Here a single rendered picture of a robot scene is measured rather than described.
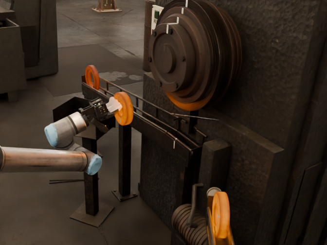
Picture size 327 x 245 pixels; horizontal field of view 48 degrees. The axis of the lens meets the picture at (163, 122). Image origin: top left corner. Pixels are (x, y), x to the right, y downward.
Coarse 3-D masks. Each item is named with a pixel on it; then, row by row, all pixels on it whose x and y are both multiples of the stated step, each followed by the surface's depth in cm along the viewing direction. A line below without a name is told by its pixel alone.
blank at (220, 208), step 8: (216, 192) 128; (224, 192) 126; (216, 200) 127; (224, 200) 122; (216, 208) 130; (224, 208) 120; (216, 216) 130; (224, 216) 119; (216, 224) 126; (224, 224) 119; (216, 232) 124; (224, 232) 120
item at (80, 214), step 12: (60, 108) 197; (72, 108) 207; (108, 120) 195; (84, 132) 195; (96, 132) 186; (84, 144) 202; (96, 144) 206; (84, 180) 213; (96, 180) 216; (96, 192) 219; (84, 204) 232; (96, 204) 223; (72, 216) 222; (84, 216) 223; (96, 216) 223
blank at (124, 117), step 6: (114, 96) 173; (120, 96) 168; (126, 96) 167; (120, 102) 169; (126, 102) 165; (126, 108) 165; (132, 108) 166; (120, 114) 174; (126, 114) 166; (132, 114) 167; (120, 120) 173; (126, 120) 168
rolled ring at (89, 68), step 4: (88, 68) 254; (92, 68) 250; (88, 72) 259; (92, 72) 249; (96, 72) 249; (88, 76) 261; (96, 76) 248; (88, 80) 261; (96, 80) 249; (88, 84) 261; (92, 84) 262; (96, 84) 250; (96, 88) 252
